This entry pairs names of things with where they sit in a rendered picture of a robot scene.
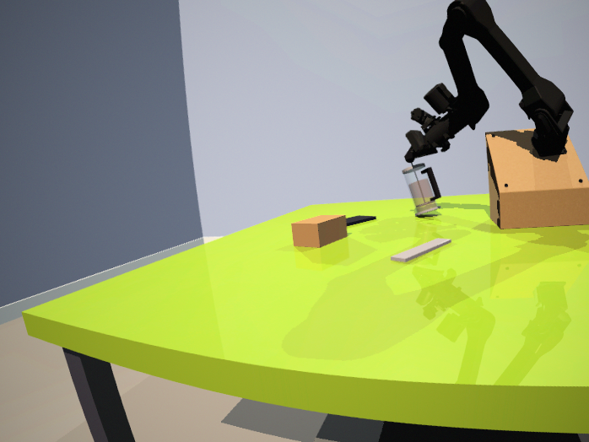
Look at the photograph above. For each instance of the french press coffee maker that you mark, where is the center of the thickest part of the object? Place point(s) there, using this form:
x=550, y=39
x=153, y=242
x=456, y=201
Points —
x=422, y=186

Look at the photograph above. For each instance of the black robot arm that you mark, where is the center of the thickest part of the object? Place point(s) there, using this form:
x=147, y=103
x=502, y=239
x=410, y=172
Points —
x=541, y=99

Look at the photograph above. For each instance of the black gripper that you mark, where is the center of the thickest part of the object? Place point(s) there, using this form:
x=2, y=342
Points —
x=435, y=137

